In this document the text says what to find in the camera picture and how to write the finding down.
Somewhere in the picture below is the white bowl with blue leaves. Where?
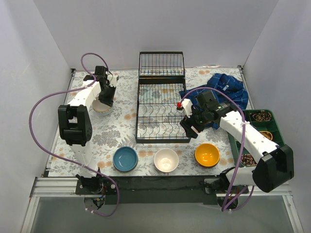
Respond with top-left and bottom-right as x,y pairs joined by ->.
92,99 -> 113,116

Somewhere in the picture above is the white ceramic bowl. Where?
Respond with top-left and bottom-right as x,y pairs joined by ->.
154,149 -> 179,173

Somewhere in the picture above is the blue ceramic bowl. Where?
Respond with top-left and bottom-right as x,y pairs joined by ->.
113,147 -> 138,172

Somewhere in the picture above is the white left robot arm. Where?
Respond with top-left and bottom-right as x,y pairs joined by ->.
58,66 -> 119,194

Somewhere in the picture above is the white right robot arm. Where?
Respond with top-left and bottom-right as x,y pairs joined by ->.
177,88 -> 294,193

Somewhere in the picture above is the orange ceramic bowl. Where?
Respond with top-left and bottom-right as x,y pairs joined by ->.
194,143 -> 220,168

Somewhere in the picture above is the floral table mat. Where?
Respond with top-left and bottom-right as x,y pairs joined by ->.
47,67 -> 242,177

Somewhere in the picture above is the blue plaid shirt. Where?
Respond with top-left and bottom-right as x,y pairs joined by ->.
179,72 -> 249,130

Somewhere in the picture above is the green compartment tray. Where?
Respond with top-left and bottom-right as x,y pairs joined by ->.
228,109 -> 285,167

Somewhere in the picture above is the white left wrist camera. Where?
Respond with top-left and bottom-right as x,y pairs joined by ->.
107,74 -> 119,87

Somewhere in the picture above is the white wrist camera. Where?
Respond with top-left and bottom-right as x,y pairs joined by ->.
107,74 -> 119,87
177,99 -> 193,117

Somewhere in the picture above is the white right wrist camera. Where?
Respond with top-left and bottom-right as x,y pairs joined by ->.
177,99 -> 193,117

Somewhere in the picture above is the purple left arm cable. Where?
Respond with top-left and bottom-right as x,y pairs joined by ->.
29,52 -> 121,217

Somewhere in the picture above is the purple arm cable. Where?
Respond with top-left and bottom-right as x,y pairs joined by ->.
179,87 -> 256,212
29,52 -> 121,217

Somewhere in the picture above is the black wire dish rack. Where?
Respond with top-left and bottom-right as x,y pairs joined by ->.
135,51 -> 190,144

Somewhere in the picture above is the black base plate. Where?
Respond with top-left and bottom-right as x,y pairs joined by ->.
74,175 -> 250,206

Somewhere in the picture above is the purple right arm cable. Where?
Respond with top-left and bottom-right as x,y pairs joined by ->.
179,87 -> 256,212

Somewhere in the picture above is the aluminium frame rail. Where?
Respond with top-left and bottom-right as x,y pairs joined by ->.
29,176 -> 85,198

